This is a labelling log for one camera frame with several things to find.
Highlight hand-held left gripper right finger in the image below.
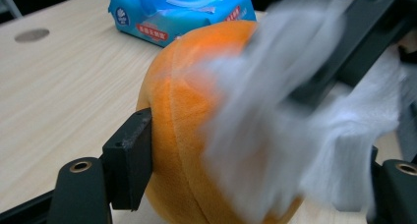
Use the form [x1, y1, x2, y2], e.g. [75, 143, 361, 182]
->
[369, 145, 387, 224]

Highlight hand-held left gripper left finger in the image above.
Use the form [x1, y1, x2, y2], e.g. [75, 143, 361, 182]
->
[101, 107, 153, 212]

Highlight orange plush toy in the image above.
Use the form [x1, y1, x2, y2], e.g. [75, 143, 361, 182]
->
[136, 20, 304, 224]

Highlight white wet wipe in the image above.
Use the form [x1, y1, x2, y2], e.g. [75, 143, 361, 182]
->
[200, 0, 417, 223]

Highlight blue wet wipe pack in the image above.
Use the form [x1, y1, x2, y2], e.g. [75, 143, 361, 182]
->
[107, 0, 258, 48]

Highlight white metal stand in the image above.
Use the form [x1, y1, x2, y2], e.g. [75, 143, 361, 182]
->
[0, 0, 23, 20]

